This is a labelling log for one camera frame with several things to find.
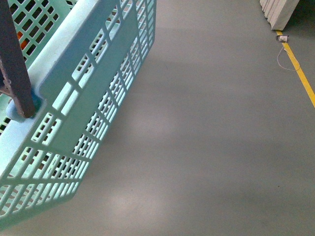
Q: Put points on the light blue plastic basket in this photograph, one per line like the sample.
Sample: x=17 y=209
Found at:
x=82 y=57

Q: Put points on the brown basket handle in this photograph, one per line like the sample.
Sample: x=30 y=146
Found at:
x=14 y=78

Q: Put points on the small white floor device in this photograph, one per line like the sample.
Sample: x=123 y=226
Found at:
x=282 y=38

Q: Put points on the stacked white boards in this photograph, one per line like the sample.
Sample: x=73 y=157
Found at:
x=278 y=12

